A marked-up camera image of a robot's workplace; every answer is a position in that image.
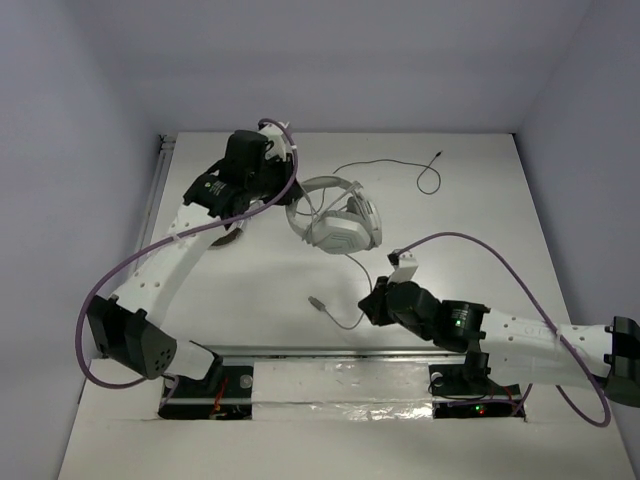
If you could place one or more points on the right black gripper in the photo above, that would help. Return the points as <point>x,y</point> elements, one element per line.
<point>374,304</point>

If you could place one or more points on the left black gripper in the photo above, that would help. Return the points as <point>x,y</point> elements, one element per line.
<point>279,185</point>

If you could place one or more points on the white over-ear headphones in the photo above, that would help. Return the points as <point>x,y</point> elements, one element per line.
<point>349,225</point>

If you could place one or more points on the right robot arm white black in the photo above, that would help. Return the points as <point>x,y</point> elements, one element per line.
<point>515,350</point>

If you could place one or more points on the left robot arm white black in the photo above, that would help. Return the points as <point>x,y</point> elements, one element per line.
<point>126,309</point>

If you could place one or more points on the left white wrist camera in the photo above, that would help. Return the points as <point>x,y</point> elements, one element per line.
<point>278,147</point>

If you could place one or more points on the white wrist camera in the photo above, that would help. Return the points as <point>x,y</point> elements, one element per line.
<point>278,147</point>
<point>404,266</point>

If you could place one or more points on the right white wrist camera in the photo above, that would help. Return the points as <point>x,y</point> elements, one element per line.
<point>404,266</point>

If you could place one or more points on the aluminium front rail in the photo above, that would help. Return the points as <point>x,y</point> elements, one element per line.
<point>339,374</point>

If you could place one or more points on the aluminium side rail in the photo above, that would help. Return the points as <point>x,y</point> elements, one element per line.
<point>166,149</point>

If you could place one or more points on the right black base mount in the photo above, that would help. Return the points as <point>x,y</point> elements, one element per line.
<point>456,397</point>

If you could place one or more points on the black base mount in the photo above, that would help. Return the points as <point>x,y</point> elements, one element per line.
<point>230,399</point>
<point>456,397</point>

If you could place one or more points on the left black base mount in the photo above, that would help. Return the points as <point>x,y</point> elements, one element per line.
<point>230,399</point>

